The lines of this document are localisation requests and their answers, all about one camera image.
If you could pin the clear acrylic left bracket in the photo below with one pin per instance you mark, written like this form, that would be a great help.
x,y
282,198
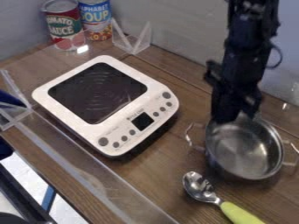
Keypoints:
x,y
15,107

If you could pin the blue cloth object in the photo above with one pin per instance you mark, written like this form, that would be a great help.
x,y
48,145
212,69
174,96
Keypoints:
x,y
7,102

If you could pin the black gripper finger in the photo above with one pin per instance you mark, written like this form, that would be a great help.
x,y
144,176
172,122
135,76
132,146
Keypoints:
x,y
226,104
252,103

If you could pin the alphabet soup can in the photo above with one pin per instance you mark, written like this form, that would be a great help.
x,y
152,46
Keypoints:
x,y
96,14

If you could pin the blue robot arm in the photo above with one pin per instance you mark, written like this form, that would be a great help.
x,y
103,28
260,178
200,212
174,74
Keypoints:
x,y
252,25

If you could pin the black and blue stand frame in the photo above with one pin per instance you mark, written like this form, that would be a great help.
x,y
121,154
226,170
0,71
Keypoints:
x,y
32,214

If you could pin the spoon with green handle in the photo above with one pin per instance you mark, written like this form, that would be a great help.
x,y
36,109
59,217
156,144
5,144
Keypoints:
x,y
200,190

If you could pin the silver steel pot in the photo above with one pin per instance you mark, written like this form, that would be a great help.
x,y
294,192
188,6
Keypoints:
x,y
244,148

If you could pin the white and black stove top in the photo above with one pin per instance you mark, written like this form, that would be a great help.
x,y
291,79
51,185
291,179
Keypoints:
x,y
112,105

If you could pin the clear acrylic corner bracket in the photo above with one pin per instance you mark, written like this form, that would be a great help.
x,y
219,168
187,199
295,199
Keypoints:
x,y
131,44

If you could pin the clear acrylic front barrier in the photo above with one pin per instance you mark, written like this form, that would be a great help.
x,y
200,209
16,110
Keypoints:
x,y
97,192

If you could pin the tomato sauce can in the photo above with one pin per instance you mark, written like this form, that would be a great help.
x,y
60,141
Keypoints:
x,y
63,21

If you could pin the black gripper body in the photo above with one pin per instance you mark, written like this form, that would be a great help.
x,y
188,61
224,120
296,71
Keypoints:
x,y
234,78

